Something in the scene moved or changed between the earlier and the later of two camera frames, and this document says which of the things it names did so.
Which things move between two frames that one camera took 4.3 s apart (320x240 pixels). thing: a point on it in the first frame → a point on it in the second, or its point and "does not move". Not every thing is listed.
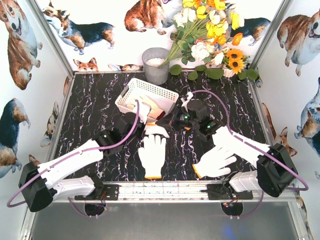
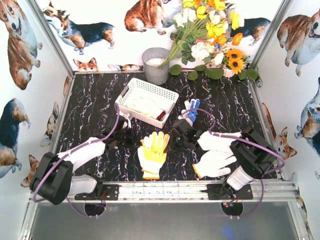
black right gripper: [173, 117] → [180, 141]
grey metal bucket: [155, 73] does not move
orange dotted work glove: [152, 128] → [151, 154]
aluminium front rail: [179, 192] does not move
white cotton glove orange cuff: [209, 165] does not move
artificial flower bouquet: [203, 31] does not move
